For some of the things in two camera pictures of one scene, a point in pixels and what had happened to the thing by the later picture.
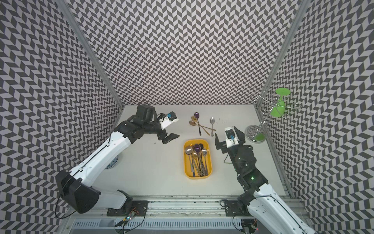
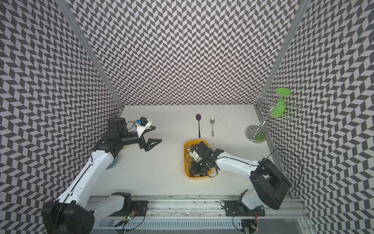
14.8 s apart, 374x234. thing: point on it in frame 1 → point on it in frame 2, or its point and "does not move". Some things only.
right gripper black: [221, 146] → [195, 170]
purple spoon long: [197, 115] does not move
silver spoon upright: [212, 121] does not move
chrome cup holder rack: [271, 105] does not move
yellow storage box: [207, 144] does not move
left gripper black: [168, 138] → [147, 146]
